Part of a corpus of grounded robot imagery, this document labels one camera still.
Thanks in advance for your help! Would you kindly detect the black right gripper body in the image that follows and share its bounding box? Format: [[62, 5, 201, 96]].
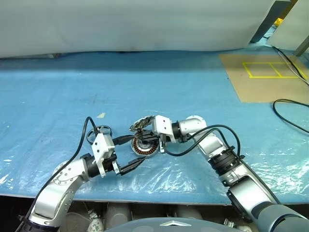
[[154, 132, 168, 155]]

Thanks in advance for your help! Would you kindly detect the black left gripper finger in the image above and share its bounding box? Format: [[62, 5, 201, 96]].
[[112, 135, 135, 146], [120, 156, 147, 176]]

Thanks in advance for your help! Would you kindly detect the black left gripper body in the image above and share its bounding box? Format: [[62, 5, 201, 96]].
[[103, 154, 123, 176]]

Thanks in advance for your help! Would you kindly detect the silver motor housing with stator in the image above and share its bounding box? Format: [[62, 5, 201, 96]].
[[131, 135, 160, 158]]

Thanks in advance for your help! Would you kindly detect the silver motor end cover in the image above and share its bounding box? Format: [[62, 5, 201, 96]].
[[128, 116, 155, 133]]

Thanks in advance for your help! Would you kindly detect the clear plastic film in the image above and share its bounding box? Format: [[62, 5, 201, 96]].
[[0, 118, 309, 201]]

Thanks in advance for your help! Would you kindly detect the blue table cover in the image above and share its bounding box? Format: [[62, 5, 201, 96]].
[[0, 49, 309, 206]]

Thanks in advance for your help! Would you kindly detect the grey rounded cylinder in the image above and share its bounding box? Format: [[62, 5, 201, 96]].
[[176, 205, 203, 219], [105, 203, 132, 228]]

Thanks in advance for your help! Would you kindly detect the grey robot torso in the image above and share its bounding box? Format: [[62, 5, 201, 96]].
[[103, 217, 211, 232]]

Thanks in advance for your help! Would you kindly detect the brown cardboard sheet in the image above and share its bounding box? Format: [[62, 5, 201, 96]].
[[218, 53, 309, 103]]

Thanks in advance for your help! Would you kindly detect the white backdrop sheet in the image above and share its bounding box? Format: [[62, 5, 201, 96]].
[[0, 0, 278, 60]]

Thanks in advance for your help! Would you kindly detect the grey metal leg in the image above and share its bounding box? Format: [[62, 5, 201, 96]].
[[293, 36, 309, 57]]

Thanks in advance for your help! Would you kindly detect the white board panel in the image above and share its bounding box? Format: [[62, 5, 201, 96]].
[[267, 0, 309, 50]]

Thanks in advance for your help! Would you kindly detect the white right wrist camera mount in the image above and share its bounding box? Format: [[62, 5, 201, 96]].
[[151, 115, 178, 143]]

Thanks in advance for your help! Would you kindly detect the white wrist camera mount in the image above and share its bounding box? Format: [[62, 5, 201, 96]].
[[91, 133, 116, 178], [151, 115, 178, 143]]

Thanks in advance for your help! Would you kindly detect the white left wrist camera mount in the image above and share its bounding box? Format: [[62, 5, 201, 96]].
[[91, 133, 116, 178]]

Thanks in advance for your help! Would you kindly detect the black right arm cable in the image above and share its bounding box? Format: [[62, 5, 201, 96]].
[[159, 124, 282, 205]]

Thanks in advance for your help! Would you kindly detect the black looped loose cable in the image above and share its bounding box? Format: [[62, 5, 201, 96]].
[[273, 99, 309, 135]]

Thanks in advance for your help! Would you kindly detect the dark grey slanted post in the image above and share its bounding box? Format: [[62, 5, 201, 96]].
[[250, 0, 299, 44]]

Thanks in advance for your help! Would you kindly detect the thin white cable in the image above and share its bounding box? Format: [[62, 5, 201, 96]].
[[277, 52, 309, 86]]

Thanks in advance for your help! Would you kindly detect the thin straight black cable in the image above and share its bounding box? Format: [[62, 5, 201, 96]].
[[272, 45, 309, 82]]

